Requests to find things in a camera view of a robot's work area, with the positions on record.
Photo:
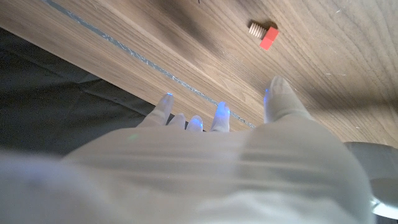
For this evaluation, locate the red-headed wooden screw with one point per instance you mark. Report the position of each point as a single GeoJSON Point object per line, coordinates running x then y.
{"type": "Point", "coordinates": [269, 39]}

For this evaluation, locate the black backdrop curtain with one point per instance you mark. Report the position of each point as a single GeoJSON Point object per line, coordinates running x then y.
{"type": "Point", "coordinates": [46, 102]}

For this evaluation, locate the grey tape outline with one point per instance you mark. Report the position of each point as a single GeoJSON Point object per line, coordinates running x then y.
{"type": "Point", "coordinates": [140, 57]}

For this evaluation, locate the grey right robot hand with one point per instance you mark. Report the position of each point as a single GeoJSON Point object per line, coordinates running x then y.
{"type": "Point", "coordinates": [202, 174]}

